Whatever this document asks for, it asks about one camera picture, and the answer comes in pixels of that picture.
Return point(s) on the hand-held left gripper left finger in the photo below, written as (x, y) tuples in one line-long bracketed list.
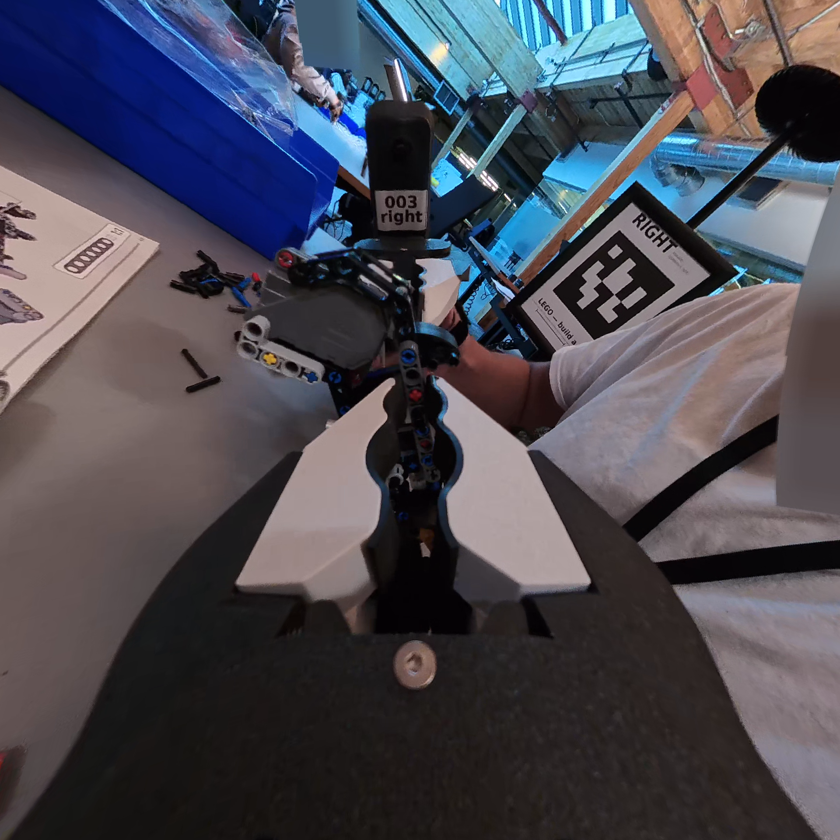
[(308, 531)]

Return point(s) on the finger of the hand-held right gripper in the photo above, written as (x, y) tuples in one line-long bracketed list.
[(436, 289)]

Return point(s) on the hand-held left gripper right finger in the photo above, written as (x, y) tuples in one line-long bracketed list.
[(518, 531)]

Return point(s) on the grey black toy brick model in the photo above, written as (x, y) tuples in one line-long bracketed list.
[(328, 321)]

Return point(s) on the person's right forearm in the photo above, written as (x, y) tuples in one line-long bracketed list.
[(505, 387)]

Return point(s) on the white work table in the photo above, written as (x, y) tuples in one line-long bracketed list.
[(328, 138)]

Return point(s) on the short black toy axle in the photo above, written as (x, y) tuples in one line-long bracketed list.
[(203, 384)]

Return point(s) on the black framed marker sign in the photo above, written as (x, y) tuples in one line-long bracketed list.
[(623, 275)]

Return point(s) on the clear plastic bag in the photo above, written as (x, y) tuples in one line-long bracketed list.
[(216, 65)]

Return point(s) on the pile of black toy pins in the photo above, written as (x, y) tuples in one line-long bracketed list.
[(210, 282)]

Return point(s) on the blue plastic bin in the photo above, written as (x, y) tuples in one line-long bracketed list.
[(131, 131)]

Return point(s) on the open instruction booklet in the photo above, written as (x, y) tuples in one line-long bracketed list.
[(65, 295)]

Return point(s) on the black ball on rod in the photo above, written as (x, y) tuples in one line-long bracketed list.
[(797, 111)]

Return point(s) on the metal air duct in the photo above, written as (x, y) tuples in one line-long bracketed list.
[(722, 157)]

